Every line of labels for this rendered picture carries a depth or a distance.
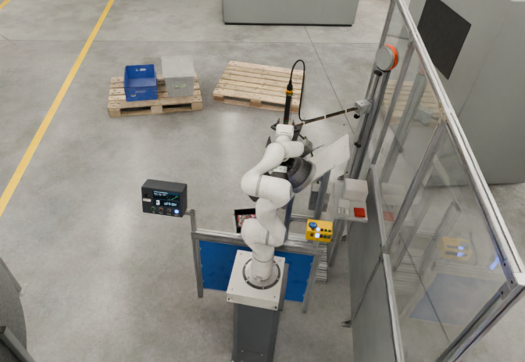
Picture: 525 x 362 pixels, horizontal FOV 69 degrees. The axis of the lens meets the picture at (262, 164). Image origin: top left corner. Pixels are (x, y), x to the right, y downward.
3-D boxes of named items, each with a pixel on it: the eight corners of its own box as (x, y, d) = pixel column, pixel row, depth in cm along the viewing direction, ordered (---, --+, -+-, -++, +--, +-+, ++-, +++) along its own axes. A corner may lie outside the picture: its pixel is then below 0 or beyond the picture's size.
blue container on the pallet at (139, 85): (157, 77, 551) (154, 63, 536) (158, 100, 508) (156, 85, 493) (127, 79, 543) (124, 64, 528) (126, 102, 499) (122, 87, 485)
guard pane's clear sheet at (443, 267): (366, 105, 366) (396, -5, 299) (408, 399, 178) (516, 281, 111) (364, 105, 366) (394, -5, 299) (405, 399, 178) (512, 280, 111)
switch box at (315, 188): (326, 212, 312) (330, 193, 298) (308, 209, 313) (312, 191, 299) (326, 204, 319) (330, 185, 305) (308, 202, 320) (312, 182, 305)
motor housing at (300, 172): (291, 174, 294) (280, 165, 289) (314, 159, 282) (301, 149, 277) (289, 196, 277) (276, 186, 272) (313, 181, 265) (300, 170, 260)
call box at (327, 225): (330, 231, 253) (332, 221, 246) (330, 244, 246) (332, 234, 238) (305, 228, 254) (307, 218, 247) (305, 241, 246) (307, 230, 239)
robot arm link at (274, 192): (258, 227, 206) (287, 233, 204) (252, 246, 198) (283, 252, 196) (258, 167, 168) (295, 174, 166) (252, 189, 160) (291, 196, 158)
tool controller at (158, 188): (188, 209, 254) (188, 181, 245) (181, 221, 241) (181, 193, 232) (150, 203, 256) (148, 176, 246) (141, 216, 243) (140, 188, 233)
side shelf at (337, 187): (363, 188, 306) (364, 185, 304) (366, 223, 279) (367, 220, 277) (333, 184, 307) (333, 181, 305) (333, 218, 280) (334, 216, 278)
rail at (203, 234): (321, 252, 263) (323, 245, 258) (321, 256, 260) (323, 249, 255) (192, 234, 268) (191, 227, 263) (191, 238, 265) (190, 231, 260)
